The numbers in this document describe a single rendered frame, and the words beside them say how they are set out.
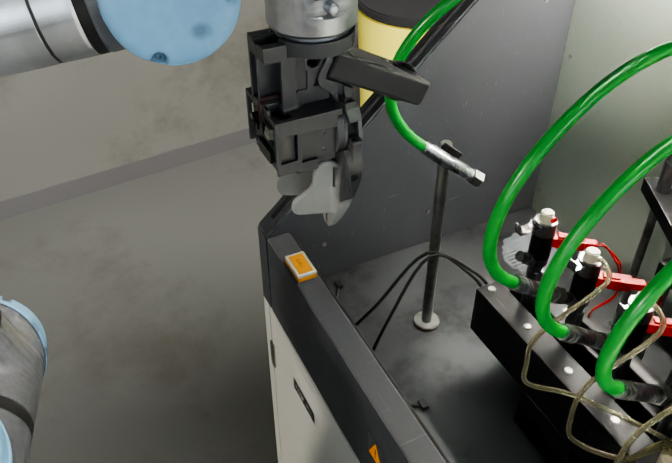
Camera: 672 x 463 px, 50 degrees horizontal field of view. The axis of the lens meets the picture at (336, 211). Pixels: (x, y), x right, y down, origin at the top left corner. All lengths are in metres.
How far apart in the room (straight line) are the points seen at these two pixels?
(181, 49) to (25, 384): 0.49
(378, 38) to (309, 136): 1.91
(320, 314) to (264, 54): 0.51
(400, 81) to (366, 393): 0.42
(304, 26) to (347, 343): 0.51
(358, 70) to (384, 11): 1.87
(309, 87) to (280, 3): 0.08
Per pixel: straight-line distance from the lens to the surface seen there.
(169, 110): 2.90
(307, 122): 0.60
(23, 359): 0.83
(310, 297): 1.03
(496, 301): 1.00
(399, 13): 2.48
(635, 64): 0.73
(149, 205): 2.84
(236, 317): 2.33
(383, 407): 0.91
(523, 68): 1.23
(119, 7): 0.40
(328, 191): 0.67
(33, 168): 2.86
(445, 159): 0.93
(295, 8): 0.57
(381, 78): 0.64
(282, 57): 0.59
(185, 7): 0.40
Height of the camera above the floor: 1.68
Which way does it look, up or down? 38 degrees down
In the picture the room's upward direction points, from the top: straight up
